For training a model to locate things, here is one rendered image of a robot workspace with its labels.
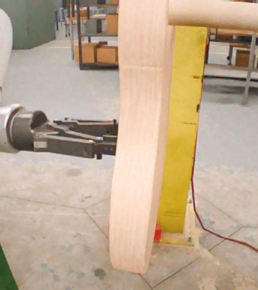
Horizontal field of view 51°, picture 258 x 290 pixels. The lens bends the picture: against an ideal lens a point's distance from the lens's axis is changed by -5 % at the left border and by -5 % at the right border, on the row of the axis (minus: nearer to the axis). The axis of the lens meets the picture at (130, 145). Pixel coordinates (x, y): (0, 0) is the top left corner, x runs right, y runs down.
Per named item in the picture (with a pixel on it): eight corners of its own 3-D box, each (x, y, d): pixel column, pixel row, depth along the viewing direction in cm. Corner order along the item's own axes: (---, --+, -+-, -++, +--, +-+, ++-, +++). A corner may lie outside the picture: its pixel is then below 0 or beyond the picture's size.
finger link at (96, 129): (53, 142, 50) (53, 140, 51) (116, 140, 52) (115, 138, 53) (52, 121, 48) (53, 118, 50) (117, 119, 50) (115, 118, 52)
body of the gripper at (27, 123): (33, 142, 55) (78, 146, 53) (10, 157, 47) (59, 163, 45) (31, 104, 52) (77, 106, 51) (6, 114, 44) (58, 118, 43)
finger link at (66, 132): (50, 121, 48) (44, 123, 47) (104, 133, 42) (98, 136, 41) (52, 143, 49) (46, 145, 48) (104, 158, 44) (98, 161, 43)
